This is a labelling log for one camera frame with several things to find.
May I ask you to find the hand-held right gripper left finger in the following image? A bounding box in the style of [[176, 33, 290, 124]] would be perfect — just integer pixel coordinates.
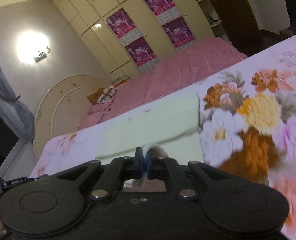
[[57, 147, 146, 201]]

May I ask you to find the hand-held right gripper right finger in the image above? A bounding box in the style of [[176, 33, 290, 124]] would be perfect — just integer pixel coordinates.
[[146, 150, 231, 201]]

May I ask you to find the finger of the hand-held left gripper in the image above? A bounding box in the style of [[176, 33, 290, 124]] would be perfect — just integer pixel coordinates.
[[2, 174, 50, 188]]

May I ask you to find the pale green knit sweater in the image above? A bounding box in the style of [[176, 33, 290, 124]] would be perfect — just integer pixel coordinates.
[[95, 91, 205, 167]]

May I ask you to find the dark window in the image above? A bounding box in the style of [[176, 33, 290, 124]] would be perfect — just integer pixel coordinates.
[[0, 101, 21, 167]]

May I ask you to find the orange patterned pillow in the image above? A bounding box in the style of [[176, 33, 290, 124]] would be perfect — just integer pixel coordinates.
[[87, 84, 121, 105]]

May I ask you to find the cream arched headboard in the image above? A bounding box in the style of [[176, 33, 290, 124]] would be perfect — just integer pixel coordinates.
[[34, 74, 111, 156]]

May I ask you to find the grey curtain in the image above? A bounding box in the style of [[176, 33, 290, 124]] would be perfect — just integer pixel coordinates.
[[0, 40, 35, 141]]

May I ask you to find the pink bedspread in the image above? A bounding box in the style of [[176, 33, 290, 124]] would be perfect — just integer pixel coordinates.
[[79, 36, 248, 131]]

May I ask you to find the floral purple bedsheet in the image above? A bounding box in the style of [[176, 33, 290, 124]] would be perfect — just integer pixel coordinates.
[[29, 31, 296, 240]]

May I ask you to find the cream wardrobe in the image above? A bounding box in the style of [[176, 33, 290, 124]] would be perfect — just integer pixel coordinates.
[[52, 0, 215, 81]]

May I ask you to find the cream open shelf unit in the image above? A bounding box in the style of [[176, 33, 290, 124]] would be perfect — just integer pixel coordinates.
[[188, 0, 229, 41]]

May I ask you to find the dark wooden door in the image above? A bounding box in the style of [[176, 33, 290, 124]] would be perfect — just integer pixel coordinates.
[[198, 0, 266, 57]]

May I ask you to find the magenta wall poster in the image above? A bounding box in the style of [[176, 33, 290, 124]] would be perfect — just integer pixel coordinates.
[[125, 36, 160, 68], [141, 0, 176, 17], [104, 8, 136, 40], [162, 16, 196, 49]]

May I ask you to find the wall lamp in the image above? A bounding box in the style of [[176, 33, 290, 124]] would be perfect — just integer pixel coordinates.
[[34, 45, 51, 63]]

